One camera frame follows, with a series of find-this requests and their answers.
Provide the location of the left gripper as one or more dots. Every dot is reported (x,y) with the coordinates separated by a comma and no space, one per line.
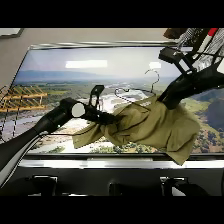
(100,116)

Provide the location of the olive green shirt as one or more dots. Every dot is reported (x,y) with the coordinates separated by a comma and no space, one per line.
(150,126)

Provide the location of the black clothes hanger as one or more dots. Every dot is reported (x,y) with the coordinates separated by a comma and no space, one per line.
(154,80)

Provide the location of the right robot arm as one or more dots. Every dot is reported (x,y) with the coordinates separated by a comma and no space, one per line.
(196,83)

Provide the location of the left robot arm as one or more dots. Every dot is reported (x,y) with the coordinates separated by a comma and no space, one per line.
(40,128)

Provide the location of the heap of clothes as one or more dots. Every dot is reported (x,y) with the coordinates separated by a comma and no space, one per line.
(200,40)

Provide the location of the wooden hanger rack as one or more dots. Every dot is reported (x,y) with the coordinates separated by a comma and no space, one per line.
(23,98)

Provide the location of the silver frame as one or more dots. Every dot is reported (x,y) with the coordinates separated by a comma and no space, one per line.
(100,164)

